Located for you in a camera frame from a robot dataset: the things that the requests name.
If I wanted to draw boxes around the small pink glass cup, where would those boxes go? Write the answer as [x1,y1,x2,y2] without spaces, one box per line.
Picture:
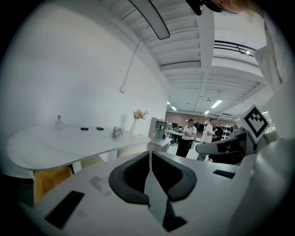
[54,115,64,130]

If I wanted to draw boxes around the white hair dryer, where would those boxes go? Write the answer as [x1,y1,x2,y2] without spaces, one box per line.
[110,126,126,141]

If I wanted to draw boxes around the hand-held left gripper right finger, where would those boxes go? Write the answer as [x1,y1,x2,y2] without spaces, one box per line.
[151,151,198,202]

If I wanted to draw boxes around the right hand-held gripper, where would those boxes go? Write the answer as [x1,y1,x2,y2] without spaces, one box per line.
[195,103,271,165]

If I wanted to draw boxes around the white ceiling tube light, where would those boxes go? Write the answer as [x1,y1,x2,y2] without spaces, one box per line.
[210,99,224,109]

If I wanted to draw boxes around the black head-worn camera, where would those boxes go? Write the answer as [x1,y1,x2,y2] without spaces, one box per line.
[185,0,208,16]

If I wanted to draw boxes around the pink artificial flower bouquet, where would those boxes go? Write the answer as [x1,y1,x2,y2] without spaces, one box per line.
[132,109,149,121]

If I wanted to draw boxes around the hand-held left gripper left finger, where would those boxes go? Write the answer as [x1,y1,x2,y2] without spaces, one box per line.
[107,151,151,206]

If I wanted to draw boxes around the white curved table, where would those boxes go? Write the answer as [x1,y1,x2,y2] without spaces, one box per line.
[6,124,152,172]

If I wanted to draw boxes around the white vase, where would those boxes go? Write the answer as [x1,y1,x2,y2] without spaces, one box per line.
[130,118,140,136]

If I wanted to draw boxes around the long black-rimmed ceiling lamp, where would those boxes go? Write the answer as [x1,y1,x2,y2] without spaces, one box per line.
[128,0,171,41]

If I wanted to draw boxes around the person's face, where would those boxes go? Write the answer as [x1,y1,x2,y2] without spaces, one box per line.
[207,0,254,15]

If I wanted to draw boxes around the white wall cable conduit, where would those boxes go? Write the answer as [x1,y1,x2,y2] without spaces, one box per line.
[119,23,148,94]

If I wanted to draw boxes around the black mezzanine railing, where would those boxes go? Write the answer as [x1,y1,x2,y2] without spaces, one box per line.
[214,40,257,55]

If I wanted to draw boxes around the grey shelf desk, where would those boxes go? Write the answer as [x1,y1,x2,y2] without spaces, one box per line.
[148,117,174,153]

